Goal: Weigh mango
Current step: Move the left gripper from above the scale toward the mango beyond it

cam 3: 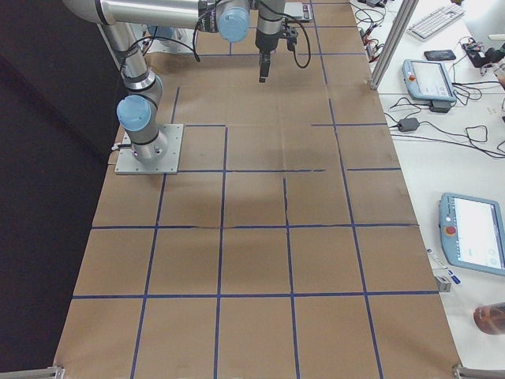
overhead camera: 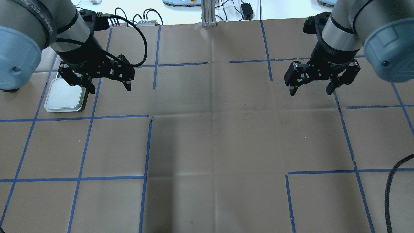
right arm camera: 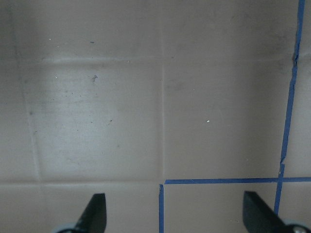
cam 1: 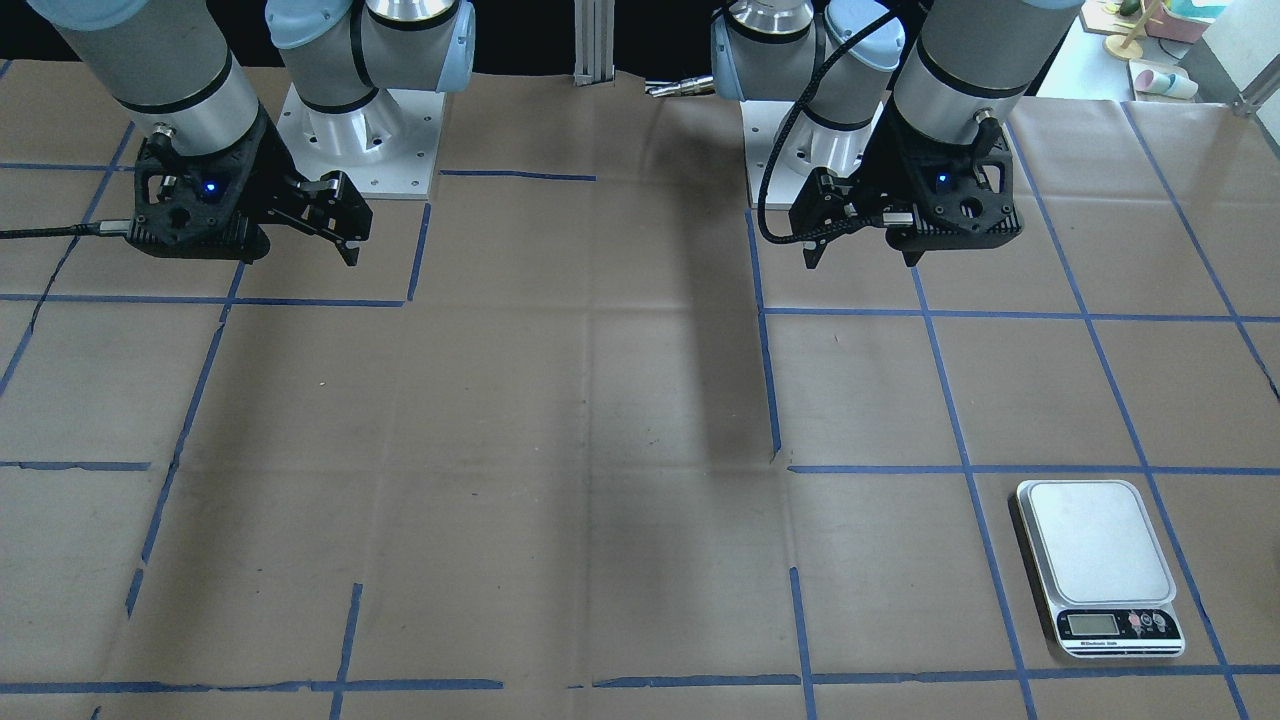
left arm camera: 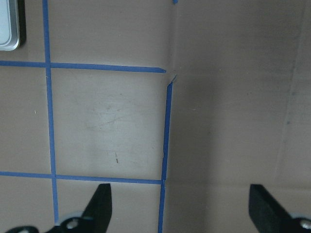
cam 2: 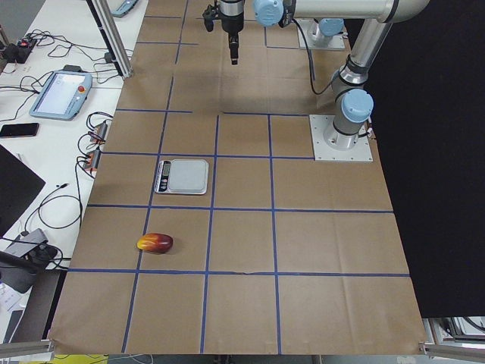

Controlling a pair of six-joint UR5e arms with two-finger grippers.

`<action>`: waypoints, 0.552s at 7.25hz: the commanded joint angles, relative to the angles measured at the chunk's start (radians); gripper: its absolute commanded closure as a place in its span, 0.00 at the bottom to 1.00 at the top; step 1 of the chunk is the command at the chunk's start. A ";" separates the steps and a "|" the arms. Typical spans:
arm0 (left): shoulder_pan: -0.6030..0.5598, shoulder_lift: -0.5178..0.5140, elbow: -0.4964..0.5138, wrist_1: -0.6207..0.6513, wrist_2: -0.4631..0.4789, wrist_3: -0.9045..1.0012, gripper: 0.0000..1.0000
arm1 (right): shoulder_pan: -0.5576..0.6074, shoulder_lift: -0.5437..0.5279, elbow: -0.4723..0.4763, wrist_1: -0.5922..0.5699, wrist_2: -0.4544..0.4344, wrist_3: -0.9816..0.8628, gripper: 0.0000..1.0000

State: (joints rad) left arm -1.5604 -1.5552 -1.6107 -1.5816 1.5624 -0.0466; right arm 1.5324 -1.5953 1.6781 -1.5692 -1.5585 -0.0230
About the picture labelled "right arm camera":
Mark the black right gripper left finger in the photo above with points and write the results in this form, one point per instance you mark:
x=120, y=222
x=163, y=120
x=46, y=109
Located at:
x=94, y=217

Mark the brown paper table cover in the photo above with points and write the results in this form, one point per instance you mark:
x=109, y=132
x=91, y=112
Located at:
x=172, y=108

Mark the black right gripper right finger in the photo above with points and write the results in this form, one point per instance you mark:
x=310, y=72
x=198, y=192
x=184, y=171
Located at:
x=258, y=217

